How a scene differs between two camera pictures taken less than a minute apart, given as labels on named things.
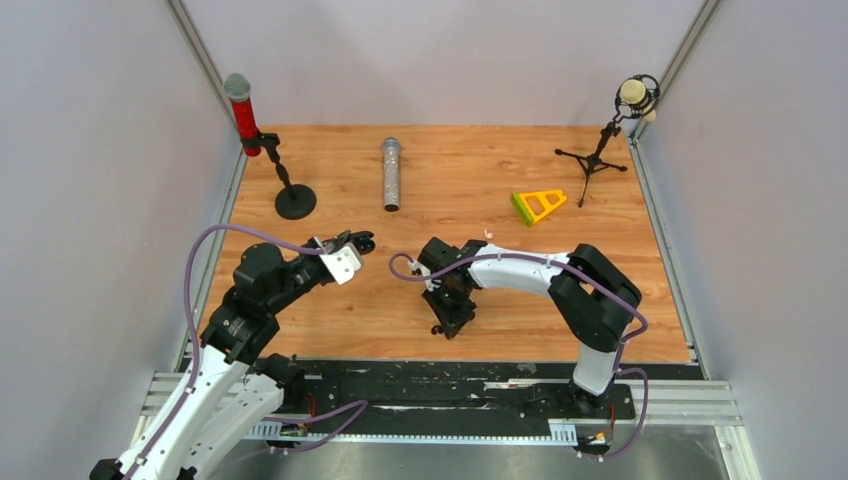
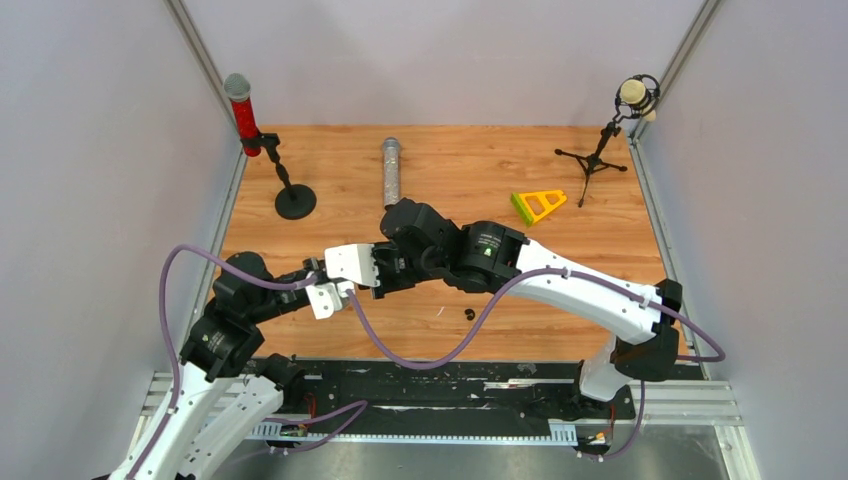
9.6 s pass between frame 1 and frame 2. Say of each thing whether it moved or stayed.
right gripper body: moved
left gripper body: moved
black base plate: stayed
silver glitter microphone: stayed
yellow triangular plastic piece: stayed
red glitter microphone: stayed
